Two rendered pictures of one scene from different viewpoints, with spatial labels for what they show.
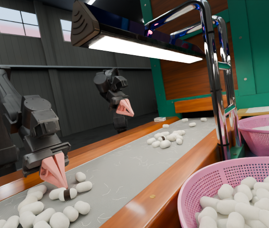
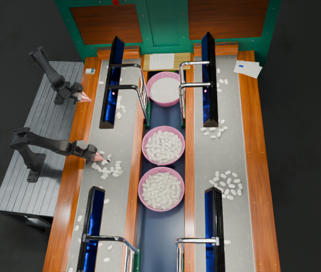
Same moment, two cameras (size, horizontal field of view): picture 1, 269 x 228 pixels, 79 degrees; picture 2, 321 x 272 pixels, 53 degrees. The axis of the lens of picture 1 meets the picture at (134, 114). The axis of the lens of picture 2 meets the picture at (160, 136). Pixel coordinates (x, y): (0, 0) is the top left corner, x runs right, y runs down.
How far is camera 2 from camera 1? 1.76 m
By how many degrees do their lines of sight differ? 60
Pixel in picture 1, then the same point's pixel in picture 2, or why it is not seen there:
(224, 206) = (151, 146)
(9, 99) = (57, 145)
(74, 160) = not seen: hidden behind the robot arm
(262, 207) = (157, 144)
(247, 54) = (147, 26)
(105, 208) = (124, 159)
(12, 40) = not seen: outside the picture
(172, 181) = (138, 145)
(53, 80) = not seen: outside the picture
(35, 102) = (81, 144)
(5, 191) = (80, 171)
